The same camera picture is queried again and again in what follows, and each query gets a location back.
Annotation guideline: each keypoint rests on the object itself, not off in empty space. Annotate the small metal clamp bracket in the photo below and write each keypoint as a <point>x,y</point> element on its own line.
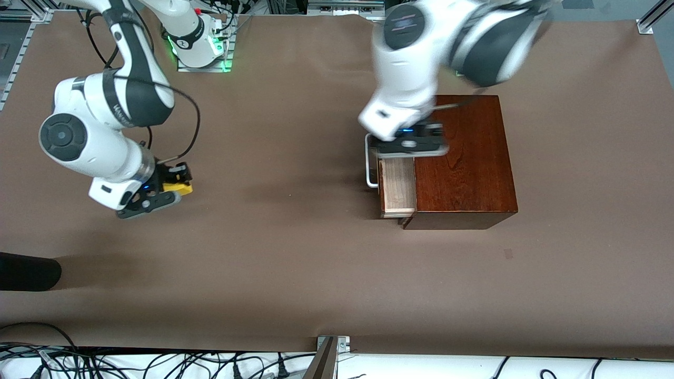
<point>342,343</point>

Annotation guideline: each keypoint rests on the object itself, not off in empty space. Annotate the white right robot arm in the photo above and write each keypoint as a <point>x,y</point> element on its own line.
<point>131,95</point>

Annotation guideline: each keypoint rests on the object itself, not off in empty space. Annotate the dark wooden drawer cabinet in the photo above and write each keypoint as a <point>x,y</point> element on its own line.
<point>463,168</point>

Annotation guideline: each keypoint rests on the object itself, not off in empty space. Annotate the aluminium edge rail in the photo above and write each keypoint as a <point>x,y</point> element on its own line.
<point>18,58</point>

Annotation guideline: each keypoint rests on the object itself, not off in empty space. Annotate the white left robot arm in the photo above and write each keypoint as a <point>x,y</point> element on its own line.
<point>410,58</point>

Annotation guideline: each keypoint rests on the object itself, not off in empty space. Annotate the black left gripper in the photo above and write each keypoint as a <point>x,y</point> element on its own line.
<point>430,128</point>

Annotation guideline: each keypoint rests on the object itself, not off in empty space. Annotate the yellow cube block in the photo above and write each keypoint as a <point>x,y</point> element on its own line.
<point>181,189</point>

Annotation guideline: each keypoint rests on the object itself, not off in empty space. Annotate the brown paper table cover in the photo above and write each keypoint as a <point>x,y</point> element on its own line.
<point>289,263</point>

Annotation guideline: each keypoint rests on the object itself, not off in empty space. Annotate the dark aluminium pole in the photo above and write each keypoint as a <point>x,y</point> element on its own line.
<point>322,363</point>

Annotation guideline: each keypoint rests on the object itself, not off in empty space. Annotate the aluminium corner profile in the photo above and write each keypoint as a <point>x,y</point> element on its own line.
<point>650,18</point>

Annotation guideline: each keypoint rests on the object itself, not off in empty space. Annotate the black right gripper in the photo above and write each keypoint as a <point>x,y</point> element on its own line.
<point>168,174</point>

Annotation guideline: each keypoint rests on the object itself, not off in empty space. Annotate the black cylindrical object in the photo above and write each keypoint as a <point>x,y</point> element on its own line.
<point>26,271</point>

